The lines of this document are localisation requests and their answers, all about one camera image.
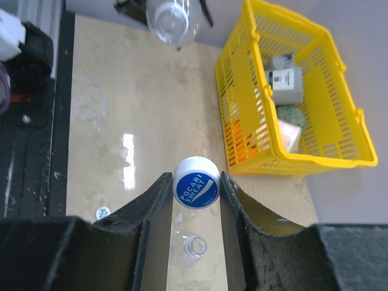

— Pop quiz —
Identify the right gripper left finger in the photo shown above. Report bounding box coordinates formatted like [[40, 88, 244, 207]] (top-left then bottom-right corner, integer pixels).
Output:
[[1, 172, 173, 290]]

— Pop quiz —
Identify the yellow plastic basket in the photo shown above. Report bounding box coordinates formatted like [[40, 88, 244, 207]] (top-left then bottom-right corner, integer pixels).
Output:
[[215, 1, 378, 176]]

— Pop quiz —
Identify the grey pouch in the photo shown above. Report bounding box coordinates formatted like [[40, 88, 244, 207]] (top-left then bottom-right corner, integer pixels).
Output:
[[268, 53, 295, 70]]

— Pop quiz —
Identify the green white bottle cap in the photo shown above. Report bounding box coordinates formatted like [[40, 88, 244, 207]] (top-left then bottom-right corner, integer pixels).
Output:
[[95, 206, 111, 220]]

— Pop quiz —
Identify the pink packet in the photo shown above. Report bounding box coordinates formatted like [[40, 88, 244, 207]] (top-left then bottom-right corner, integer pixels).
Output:
[[278, 119, 303, 153]]

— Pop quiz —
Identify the grey box with label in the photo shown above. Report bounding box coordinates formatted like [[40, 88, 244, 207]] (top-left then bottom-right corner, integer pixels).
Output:
[[265, 67, 304, 105]]

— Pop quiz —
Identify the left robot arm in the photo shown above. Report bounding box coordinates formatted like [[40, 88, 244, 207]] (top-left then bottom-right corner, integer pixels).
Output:
[[1, 9, 54, 115]]

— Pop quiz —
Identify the clear bottle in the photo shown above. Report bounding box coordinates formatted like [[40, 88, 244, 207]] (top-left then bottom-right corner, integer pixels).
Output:
[[145, 0, 202, 50], [169, 232, 207, 269]]

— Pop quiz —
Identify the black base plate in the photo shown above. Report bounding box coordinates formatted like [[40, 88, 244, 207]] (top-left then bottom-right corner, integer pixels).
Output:
[[1, 11, 75, 218]]

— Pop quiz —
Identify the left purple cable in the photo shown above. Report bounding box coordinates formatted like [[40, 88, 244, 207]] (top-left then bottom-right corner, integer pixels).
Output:
[[0, 68, 12, 115]]

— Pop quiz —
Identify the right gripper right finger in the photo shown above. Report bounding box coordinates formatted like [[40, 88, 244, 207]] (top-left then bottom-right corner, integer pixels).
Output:
[[219, 173, 387, 290]]

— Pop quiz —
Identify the blue Pocari Sweat cap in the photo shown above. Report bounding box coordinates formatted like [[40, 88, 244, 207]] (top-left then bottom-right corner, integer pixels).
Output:
[[173, 156, 220, 210]]

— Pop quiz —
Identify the green scrub sponge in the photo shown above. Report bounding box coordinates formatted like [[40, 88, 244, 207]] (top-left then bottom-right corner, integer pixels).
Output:
[[276, 105, 306, 128]]

